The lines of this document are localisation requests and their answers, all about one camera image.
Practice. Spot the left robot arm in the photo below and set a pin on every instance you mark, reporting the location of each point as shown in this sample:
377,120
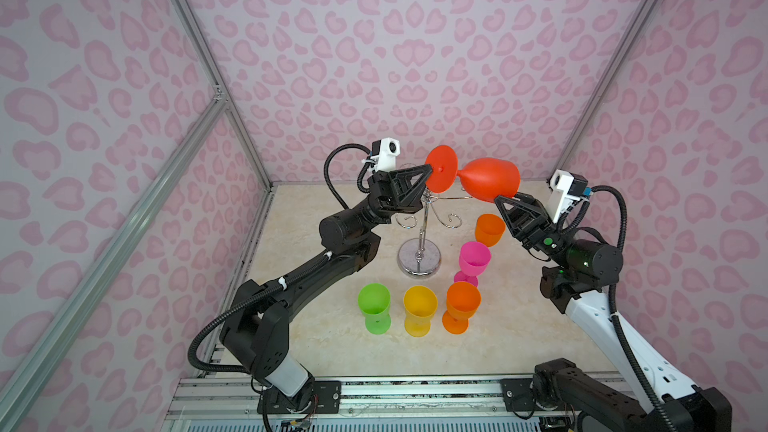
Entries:
256,331

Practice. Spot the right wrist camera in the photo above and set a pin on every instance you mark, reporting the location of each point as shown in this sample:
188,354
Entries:
567,189

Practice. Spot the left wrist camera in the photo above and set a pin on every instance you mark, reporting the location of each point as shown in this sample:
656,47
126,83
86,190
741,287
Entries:
383,155

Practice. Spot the red wine glass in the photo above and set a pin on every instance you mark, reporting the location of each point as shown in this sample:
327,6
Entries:
483,179

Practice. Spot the pink wine glass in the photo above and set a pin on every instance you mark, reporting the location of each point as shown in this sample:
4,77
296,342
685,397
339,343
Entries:
474,258

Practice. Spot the aluminium frame strut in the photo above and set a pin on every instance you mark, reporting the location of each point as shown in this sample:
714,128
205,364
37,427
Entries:
38,367

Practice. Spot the yellow wine glass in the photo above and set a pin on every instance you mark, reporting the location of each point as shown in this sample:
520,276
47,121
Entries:
420,304

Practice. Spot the green wine glass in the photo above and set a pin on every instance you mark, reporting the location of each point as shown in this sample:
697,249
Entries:
374,303

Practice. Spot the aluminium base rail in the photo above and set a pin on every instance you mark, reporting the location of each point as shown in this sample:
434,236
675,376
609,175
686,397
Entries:
370,403

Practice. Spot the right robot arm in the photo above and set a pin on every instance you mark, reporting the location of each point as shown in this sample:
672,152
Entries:
582,284

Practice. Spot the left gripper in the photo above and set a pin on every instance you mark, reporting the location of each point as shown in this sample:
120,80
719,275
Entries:
389,197

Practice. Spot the orange wine glass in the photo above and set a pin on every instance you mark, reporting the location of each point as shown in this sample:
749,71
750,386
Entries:
462,301
489,229

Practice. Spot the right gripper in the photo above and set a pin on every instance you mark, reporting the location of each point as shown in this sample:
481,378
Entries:
530,224

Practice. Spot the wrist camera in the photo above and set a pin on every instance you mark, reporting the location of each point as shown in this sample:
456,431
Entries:
383,155
567,189

